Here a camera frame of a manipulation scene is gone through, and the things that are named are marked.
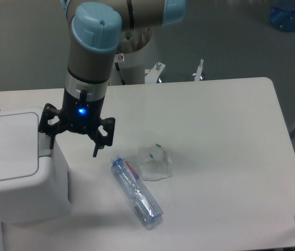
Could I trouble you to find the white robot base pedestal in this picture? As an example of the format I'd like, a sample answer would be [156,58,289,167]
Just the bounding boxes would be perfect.
[108,49,166,86]

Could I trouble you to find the clear empty plastic bottle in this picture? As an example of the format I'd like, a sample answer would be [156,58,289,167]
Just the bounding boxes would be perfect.
[111,156,163,229]

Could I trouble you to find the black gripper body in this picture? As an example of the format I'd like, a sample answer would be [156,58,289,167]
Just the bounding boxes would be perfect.
[60,90,104,134]

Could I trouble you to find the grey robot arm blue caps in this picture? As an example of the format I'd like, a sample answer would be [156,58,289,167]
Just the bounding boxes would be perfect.
[38,1,186,151]

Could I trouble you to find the large blue water jug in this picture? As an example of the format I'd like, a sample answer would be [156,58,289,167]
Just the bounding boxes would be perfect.
[268,0,295,32]

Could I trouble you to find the white plastic trash can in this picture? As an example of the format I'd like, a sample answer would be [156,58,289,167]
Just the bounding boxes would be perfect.
[0,107,72,224]

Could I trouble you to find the crumpled white plastic bag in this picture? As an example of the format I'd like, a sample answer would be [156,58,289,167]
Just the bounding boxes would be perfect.
[137,144,172,181]

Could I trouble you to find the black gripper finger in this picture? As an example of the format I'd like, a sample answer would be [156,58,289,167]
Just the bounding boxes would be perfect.
[86,117,115,157]
[38,103,69,149]

